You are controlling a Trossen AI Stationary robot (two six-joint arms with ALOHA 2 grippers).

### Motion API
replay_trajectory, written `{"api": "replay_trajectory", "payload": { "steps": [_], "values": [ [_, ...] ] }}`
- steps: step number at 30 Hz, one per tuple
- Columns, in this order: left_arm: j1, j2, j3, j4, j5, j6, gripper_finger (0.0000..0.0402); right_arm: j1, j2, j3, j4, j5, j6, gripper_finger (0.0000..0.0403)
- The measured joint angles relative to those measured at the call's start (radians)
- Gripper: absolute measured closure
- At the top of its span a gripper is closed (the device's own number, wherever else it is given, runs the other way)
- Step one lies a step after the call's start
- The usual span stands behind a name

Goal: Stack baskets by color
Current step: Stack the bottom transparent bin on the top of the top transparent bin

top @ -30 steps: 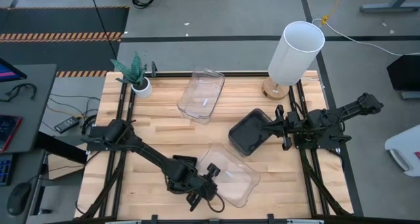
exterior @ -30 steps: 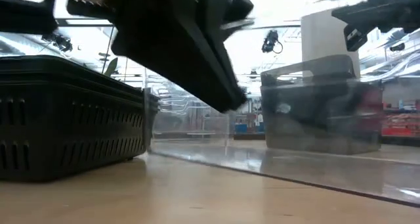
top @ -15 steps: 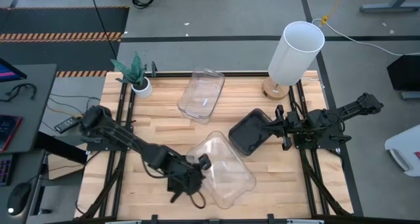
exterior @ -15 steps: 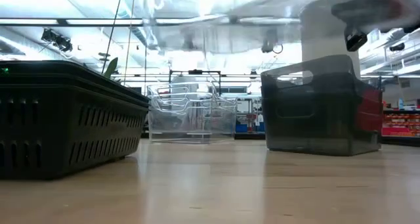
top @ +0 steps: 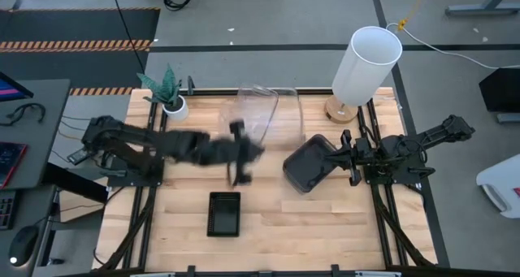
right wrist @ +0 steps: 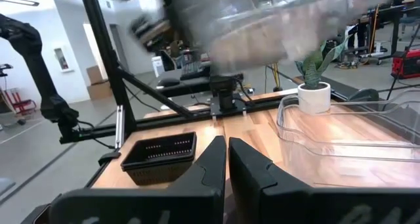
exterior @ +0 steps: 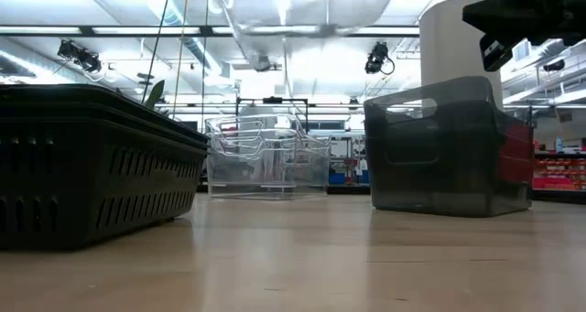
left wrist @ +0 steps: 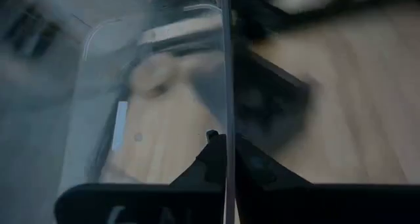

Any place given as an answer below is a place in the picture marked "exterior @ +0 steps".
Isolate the black background rig frame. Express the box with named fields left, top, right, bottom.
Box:
left=234, top=95, right=309, bottom=122

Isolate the black ceiling-mounted camera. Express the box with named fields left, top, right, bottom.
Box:
left=56, top=38, right=103, bottom=74
left=364, top=40, right=396, bottom=76

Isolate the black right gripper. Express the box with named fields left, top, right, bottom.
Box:
left=461, top=0, right=586, bottom=46

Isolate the thin dark hanging cable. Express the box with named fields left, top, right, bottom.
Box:
left=141, top=0, right=174, bottom=104

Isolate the shelf with red bins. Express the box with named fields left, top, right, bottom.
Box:
left=532, top=151, right=586, bottom=204

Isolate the black slotted plastic basket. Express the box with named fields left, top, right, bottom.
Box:
left=0, top=114, right=210, bottom=252
left=0, top=83, right=210, bottom=144
left=0, top=101, right=210, bottom=151

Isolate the smoke grey translucent bin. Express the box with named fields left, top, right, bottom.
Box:
left=364, top=76, right=535, bottom=212
left=365, top=99, right=535, bottom=219

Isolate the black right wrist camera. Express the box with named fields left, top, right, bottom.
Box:
left=479, top=33, right=516, bottom=73

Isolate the black aluminium rig frame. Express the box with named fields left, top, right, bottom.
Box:
left=0, top=25, right=420, bottom=38

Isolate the clear plastic bin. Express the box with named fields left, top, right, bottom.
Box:
left=205, top=135, right=331, bottom=201
left=204, top=113, right=321, bottom=176
left=205, top=124, right=329, bottom=185

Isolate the thin tan hanging cable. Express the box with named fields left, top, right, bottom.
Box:
left=172, top=0, right=190, bottom=119

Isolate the white shade wooden base lamp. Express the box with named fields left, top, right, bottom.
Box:
left=418, top=0, right=505, bottom=112

